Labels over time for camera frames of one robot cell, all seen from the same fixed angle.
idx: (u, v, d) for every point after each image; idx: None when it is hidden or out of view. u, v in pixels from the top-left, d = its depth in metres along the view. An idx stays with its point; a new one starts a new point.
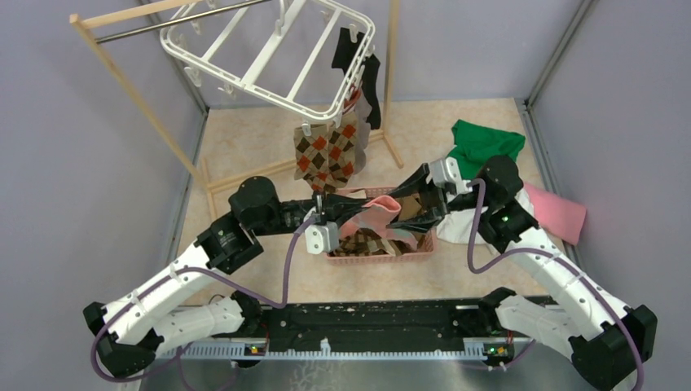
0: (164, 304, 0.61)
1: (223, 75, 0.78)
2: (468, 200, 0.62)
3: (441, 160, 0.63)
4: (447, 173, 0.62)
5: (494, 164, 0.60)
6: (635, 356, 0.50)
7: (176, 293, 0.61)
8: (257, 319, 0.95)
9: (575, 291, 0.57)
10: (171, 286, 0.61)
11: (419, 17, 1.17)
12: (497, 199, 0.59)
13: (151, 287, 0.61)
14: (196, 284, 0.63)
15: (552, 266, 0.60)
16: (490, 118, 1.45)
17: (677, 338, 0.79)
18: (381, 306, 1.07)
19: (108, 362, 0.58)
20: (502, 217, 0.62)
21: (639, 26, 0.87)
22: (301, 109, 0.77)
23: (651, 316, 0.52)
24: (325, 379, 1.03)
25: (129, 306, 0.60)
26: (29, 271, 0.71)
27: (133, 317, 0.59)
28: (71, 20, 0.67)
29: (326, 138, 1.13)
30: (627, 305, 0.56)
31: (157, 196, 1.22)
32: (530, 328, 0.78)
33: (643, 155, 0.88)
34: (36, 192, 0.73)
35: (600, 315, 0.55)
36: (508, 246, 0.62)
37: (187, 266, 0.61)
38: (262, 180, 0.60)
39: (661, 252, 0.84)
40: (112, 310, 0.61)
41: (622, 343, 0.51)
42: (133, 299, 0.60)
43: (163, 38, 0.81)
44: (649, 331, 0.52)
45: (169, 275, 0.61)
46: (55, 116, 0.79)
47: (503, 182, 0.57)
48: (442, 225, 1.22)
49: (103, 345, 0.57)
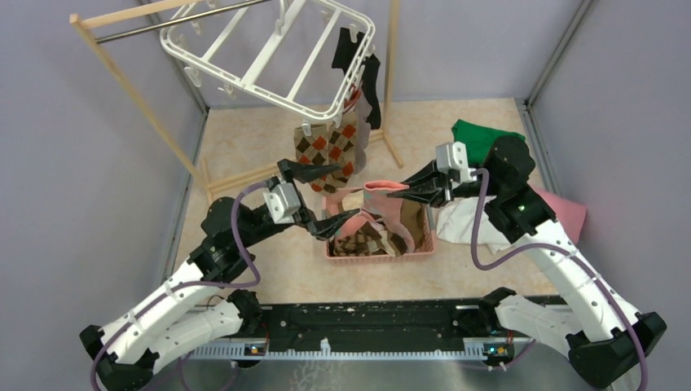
0: (160, 322, 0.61)
1: (223, 75, 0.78)
2: (477, 187, 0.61)
3: (448, 143, 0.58)
4: (454, 160, 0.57)
5: (503, 143, 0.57)
6: (642, 362, 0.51)
7: (172, 310, 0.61)
8: (257, 318, 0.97)
9: (588, 293, 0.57)
10: (167, 304, 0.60)
11: (419, 16, 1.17)
12: (507, 180, 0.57)
13: (146, 306, 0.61)
14: (193, 300, 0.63)
15: (567, 265, 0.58)
16: (490, 118, 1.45)
17: (678, 339, 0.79)
18: (381, 306, 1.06)
19: (107, 382, 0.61)
20: (518, 207, 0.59)
21: (639, 26, 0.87)
22: (301, 109, 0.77)
23: (662, 324, 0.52)
24: (325, 379, 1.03)
25: (127, 327, 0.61)
26: (30, 270, 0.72)
27: (130, 337, 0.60)
28: (71, 20, 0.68)
29: (326, 138, 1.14)
30: (638, 311, 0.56)
31: (157, 196, 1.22)
32: (530, 328, 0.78)
33: (642, 156, 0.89)
34: (37, 191, 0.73)
35: (610, 320, 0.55)
36: (522, 237, 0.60)
37: (182, 283, 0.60)
38: (226, 200, 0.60)
39: (662, 252, 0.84)
40: (110, 331, 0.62)
41: (629, 349, 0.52)
42: (129, 318, 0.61)
43: (163, 38, 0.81)
44: (657, 338, 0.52)
45: (165, 293, 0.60)
46: (55, 116, 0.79)
47: (516, 164, 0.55)
48: (442, 226, 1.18)
49: (103, 366, 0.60)
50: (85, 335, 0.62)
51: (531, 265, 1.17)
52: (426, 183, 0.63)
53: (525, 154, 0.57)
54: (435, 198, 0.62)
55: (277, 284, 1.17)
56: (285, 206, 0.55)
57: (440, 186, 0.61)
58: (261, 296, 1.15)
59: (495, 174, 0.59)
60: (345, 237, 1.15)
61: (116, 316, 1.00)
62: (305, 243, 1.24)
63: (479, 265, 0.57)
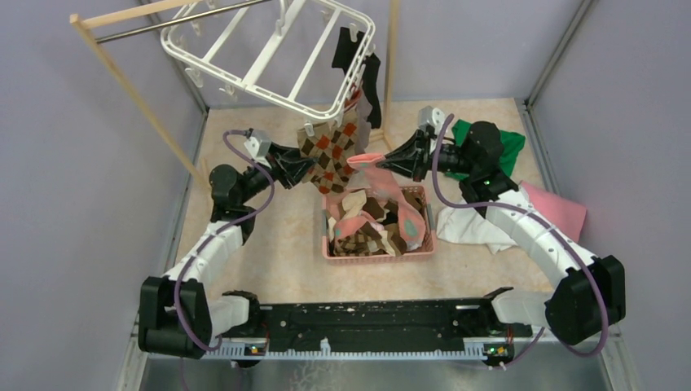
0: (214, 259, 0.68)
1: (224, 75, 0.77)
2: (453, 162, 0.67)
3: (429, 107, 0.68)
4: (432, 119, 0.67)
5: (478, 129, 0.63)
6: (599, 298, 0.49)
7: (221, 248, 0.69)
8: (257, 305, 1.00)
9: (545, 241, 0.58)
10: (216, 240, 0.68)
11: (420, 17, 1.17)
12: (480, 160, 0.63)
13: (200, 245, 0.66)
14: (226, 247, 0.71)
15: (525, 221, 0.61)
16: (491, 118, 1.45)
17: (675, 337, 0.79)
18: (381, 306, 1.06)
19: (196, 310, 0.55)
20: (484, 182, 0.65)
21: (639, 26, 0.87)
22: (303, 109, 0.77)
23: (618, 267, 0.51)
24: (325, 379, 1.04)
25: (192, 260, 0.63)
26: (30, 271, 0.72)
27: (200, 268, 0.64)
28: (71, 20, 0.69)
29: (329, 138, 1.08)
30: (595, 255, 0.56)
31: (157, 197, 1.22)
32: (520, 313, 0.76)
33: (643, 155, 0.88)
34: (36, 193, 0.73)
35: (566, 263, 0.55)
36: (490, 210, 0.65)
37: (222, 224, 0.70)
38: (220, 170, 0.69)
39: (660, 254, 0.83)
40: (174, 274, 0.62)
41: (586, 287, 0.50)
42: (191, 254, 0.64)
43: (164, 40, 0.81)
44: (615, 281, 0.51)
45: (212, 235, 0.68)
46: (55, 118, 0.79)
47: (484, 146, 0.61)
48: (442, 225, 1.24)
49: (186, 292, 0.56)
50: (146, 289, 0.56)
51: (531, 266, 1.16)
52: (409, 147, 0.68)
53: (495, 138, 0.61)
54: (418, 159, 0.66)
55: (276, 284, 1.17)
56: (260, 142, 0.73)
57: (421, 148, 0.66)
58: (261, 296, 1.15)
59: (469, 155, 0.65)
60: (345, 237, 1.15)
61: (114, 316, 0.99)
62: (306, 243, 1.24)
63: (448, 204, 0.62)
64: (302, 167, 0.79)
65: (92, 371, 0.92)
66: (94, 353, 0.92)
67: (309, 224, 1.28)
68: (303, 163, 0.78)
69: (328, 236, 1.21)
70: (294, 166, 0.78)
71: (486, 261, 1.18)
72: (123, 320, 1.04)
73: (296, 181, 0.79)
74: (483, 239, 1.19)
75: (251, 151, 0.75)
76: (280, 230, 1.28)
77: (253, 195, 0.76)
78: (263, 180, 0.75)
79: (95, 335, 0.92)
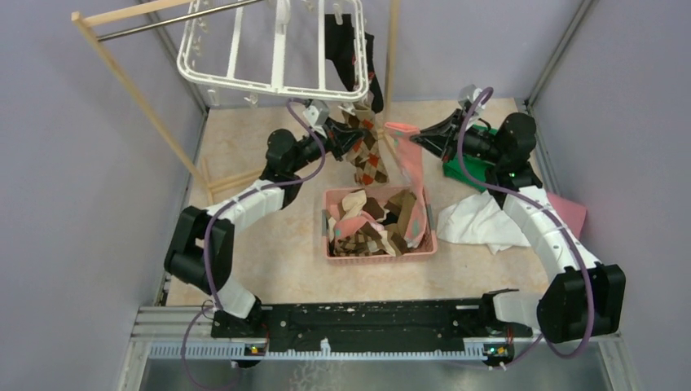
0: (251, 212, 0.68)
1: (253, 85, 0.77)
2: (486, 151, 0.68)
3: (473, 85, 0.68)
4: (472, 95, 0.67)
5: (516, 120, 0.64)
6: (589, 299, 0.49)
7: (259, 204, 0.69)
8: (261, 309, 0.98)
9: (552, 238, 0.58)
10: (257, 195, 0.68)
11: (421, 17, 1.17)
12: (509, 151, 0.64)
13: (244, 195, 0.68)
14: (266, 206, 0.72)
15: (539, 217, 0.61)
16: (490, 119, 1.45)
17: (675, 336, 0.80)
18: (381, 306, 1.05)
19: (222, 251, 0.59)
20: (509, 174, 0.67)
21: (639, 27, 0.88)
22: (337, 94, 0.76)
23: (619, 275, 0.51)
24: (325, 379, 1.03)
25: (232, 203, 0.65)
26: (29, 270, 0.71)
27: (236, 213, 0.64)
28: (72, 18, 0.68)
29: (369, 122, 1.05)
30: (599, 260, 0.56)
31: (157, 195, 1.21)
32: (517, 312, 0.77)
33: (643, 156, 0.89)
34: (36, 191, 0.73)
35: (566, 261, 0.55)
36: (508, 202, 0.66)
37: (269, 182, 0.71)
38: (280, 133, 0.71)
39: (660, 252, 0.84)
40: (213, 209, 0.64)
41: (578, 287, 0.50)
42: (234, 199, 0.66)
43: (181, 68, 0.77)
44: (611, 288, 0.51)
45: (255, 189, 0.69)
46: (55, 116, 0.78)
47: (517, 134, 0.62)
48: (442, 225, 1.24)
49: (218, 227, 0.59)
50: (184, 216, 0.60)
51: (531, 266, 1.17)
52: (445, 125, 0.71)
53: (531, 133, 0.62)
54: (451, 135, 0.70)
55: (277, 284, 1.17)
56: (320, 110, 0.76)
57: (456, 125, 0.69)
58: (261, 296, 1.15)
59: (501, 146, 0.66)
60: (345, 237, 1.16)
61: (114, 316, 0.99)
62: (306, 243, 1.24)
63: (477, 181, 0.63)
64: (352, 138, 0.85)
65: (91, 371, 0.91)
66: (94, 353, 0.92)
67: (309, 224, 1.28)
68: (352, 133, 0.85)
69: (328, 236, 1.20)
70: (345, 136, 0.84)
71: (486, 261, 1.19)
72: (123, 320, 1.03)
73: (345, 151, 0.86)
74: (483, 239, 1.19)
75: (309, 118, 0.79)
76: (281, 230, 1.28)
77: (303, 164, 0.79)
78: (316, 150, 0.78)
79: (95, 334, 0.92)
